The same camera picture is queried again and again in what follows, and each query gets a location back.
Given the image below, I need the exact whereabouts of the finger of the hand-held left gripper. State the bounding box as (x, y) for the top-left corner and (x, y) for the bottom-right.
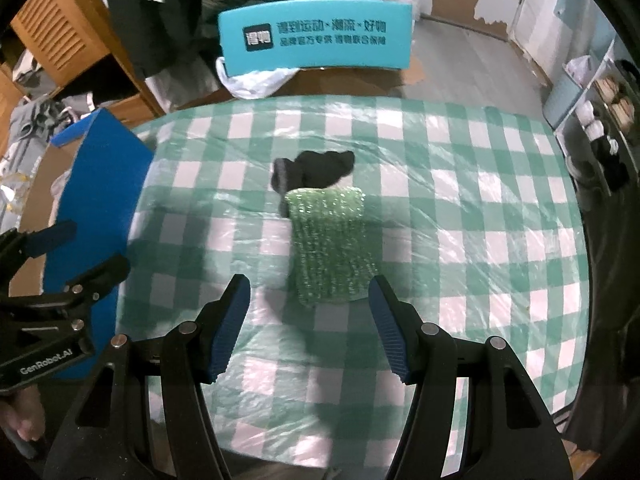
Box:
(0, 252), (132, 322)
(0, 220), (79, 273)

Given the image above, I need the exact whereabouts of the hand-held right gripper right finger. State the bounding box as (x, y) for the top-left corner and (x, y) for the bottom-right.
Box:
(367, 274), (573, 480)

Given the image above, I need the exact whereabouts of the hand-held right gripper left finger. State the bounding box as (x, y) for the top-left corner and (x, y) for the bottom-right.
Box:
(45, 274), (252, 480)

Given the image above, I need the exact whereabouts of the cardboard box with blue outside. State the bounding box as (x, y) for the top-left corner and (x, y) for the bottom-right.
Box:
(0, 107), (157, 382)

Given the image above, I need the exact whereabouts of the green glittery cloth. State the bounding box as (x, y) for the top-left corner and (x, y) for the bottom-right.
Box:
(284, 186), (382, 309)

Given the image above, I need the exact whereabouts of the black soft item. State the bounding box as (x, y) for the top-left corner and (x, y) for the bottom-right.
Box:
(590, 136), (632, 192)

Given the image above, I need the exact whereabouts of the person's left hand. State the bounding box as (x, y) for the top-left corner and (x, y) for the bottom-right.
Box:
(0, 385), (47, 462)

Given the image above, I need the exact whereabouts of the grey hoodie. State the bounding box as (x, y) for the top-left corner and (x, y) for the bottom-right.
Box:
(7, 94), (96, 162)

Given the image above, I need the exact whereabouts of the green white checked tablecloth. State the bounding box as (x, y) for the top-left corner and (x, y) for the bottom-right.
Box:
(115, 95), (592, 480)

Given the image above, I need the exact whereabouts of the black cloth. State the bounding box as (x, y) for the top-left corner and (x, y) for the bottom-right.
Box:
(270, 150), (357, 219)

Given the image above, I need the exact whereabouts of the wooden louvred wardrobe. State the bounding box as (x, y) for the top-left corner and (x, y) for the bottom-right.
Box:
(0, 0), (177, 127)

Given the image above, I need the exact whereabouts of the black hanging jacket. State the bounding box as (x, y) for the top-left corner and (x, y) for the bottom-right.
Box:
(100, 0), (212, 79)

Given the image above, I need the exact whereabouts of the teal cardboard box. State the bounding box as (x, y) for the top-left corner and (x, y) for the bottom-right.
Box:
(217, 0), (414, 77)

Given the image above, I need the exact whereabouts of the light blue shelf unit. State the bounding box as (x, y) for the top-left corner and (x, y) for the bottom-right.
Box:
(542, 35), (621, 134)

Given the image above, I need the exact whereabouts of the small white plastic bag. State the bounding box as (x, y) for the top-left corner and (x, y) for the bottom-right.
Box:
(565, 55), (599, 84)

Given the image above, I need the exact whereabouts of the dark metal rack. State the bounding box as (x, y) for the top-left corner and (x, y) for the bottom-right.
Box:
(562, 57), (640, 222)

